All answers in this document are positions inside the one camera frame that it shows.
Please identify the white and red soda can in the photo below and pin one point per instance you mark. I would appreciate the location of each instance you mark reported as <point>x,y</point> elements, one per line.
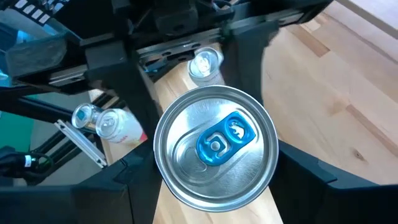
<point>203,63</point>
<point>121,129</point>

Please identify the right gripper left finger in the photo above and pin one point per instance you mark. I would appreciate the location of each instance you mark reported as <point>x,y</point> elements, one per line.
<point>93,199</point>

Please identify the silver aluminium extrusion bar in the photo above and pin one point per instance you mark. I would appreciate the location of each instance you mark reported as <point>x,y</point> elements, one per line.
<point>81,143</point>

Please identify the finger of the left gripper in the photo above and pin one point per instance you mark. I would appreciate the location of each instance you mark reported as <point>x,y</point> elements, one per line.
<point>124,81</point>
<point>245,56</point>

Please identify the slim silver can blue tab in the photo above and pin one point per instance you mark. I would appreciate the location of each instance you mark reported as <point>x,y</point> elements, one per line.
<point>214,146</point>
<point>82,115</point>

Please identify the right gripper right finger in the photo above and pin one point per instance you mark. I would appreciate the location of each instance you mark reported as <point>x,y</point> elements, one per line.
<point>326,205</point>

